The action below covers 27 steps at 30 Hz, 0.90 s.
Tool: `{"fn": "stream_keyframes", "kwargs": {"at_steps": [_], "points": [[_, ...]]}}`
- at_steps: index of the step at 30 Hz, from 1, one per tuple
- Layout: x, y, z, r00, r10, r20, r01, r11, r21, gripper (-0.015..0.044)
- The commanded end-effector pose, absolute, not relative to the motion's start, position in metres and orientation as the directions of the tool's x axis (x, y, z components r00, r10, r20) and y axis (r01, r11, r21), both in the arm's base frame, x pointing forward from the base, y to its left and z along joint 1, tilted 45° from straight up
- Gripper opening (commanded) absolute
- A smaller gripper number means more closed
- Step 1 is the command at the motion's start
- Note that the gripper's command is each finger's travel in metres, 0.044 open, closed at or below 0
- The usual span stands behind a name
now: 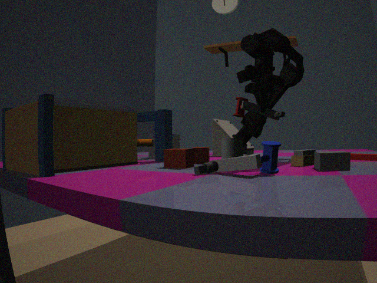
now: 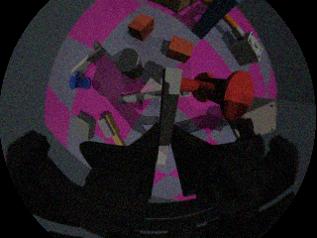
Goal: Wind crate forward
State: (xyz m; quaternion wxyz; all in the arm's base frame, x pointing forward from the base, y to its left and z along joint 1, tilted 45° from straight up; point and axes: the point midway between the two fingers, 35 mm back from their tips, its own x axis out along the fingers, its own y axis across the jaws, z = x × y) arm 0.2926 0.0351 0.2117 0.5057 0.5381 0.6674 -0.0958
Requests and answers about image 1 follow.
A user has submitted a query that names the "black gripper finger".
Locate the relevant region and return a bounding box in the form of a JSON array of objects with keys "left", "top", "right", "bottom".
[
  {"left": 250, "top": 90, "right": 260, "bottom": 105},
  {"left": 255, "top": 87, "right": 276, "bottom": 114}
]

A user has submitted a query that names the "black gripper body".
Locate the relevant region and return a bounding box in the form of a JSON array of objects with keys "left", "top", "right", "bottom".
[{"left": 244, "top": 61, "right": 284, "bottom": 94}]

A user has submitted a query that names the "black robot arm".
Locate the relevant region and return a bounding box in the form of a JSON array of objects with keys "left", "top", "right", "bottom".
[{"left": 232, "top": 28, "right": 304, "bottom": 147}]

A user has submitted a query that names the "red flat bar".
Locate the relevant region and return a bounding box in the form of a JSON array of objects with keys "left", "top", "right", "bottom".
[{"left": 350, "top": 153, "right": 377, "bottom": 161}]

